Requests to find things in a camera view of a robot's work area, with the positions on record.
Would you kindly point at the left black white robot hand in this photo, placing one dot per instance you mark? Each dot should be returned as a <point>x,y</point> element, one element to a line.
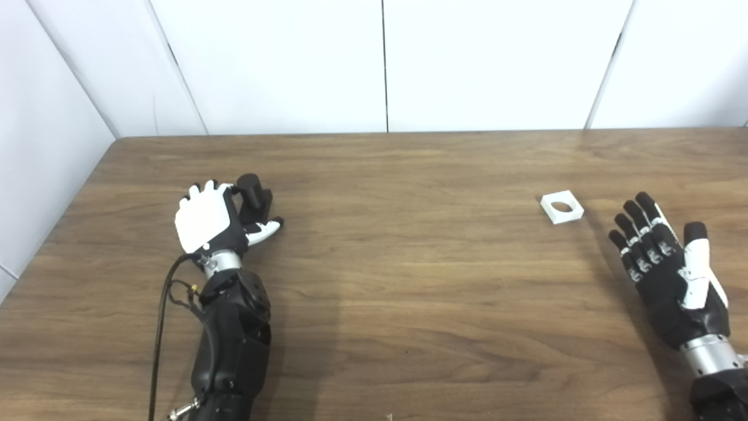
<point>201,219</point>

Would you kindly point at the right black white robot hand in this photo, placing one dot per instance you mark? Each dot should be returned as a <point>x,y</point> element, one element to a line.
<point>666,298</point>

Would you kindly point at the black peg with base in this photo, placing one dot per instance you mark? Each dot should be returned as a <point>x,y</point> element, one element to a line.
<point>254,196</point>

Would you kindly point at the white square piece with hole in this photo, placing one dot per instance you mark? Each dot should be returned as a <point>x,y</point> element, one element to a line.
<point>570,217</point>

